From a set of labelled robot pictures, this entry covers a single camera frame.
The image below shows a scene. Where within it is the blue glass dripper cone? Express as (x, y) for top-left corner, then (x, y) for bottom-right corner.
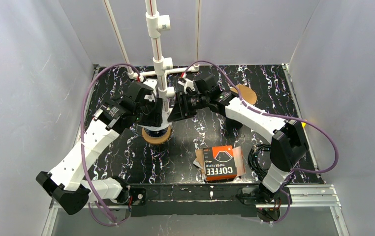
(144, 126), (171, 137)

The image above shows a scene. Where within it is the wooden ring dripper holder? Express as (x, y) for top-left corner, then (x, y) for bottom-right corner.
(142, 126), (171, 145)

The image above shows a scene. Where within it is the red and black carafe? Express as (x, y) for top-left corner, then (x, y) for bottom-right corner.
(225, 118), (243, 129)

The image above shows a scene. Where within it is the brown paper coffee filter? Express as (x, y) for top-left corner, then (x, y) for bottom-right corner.
(235, 85), (257, 105)

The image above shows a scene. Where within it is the orange coffee filter package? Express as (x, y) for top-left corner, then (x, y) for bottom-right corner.
(193, 145), (246, 182)

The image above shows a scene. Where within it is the white paper coffee filter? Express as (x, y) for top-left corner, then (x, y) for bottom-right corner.
(159, 109), (172, 130)

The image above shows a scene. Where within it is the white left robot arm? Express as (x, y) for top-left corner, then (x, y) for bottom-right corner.
(36, 79), (158, 215)

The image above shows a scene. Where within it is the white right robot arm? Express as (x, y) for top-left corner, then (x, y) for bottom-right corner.
(168, 73), (309, 194)

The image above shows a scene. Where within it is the white PVC pipe stand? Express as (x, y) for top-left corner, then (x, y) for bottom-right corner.
(103, 0), (202, 113)

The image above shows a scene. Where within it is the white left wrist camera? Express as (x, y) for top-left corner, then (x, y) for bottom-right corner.
(137, 75), (158, 100)

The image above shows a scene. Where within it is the coiled black cable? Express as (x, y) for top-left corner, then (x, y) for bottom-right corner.
(248, 144), (275, 182)

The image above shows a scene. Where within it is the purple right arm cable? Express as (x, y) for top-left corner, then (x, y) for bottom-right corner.
(181, 60), (339, 226)

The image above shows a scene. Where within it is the aluminium frame rail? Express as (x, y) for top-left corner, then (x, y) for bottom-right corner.
(42, 183), (349, 236)

